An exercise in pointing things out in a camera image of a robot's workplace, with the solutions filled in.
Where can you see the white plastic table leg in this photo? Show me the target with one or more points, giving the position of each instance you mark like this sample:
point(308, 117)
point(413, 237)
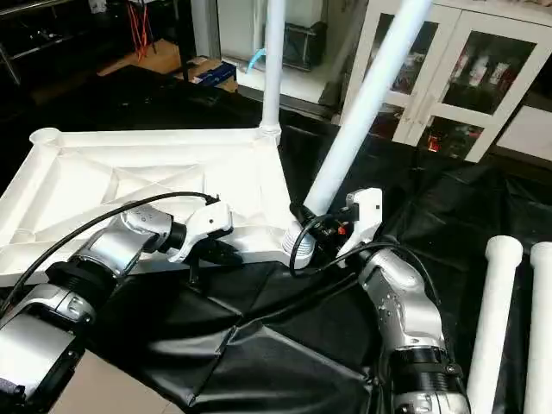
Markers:
point(273, 69)
point(362, 112)
point(493, 319)
point(539, 336)

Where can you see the white appliance cabinet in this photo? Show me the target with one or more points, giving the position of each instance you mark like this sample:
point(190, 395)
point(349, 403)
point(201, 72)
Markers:
point(297, 34)

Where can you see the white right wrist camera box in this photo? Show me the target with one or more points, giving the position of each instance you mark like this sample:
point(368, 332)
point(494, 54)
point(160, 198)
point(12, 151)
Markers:
point(362, 220)

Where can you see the light blue mop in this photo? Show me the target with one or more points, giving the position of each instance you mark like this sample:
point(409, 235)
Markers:
point(255, 59)

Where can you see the brown cardboard box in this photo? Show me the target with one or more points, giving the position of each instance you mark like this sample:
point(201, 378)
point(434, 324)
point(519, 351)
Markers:
point(207, 73)

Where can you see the white drawer unit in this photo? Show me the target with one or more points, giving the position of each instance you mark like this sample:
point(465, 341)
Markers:
point(530, 134)

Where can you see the white glass door cabinet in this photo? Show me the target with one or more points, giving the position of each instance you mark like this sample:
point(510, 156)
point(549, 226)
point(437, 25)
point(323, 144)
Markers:
point(466, 69)

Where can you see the black work mat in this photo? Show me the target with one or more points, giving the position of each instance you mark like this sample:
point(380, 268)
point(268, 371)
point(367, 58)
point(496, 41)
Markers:
point(285, 345)

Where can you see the white plastic table top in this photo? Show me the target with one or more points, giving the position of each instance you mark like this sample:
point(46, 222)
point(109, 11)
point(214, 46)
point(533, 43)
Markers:
point(129, 181)

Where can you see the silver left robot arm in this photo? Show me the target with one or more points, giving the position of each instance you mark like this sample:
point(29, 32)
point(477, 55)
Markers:
point(95, 259)

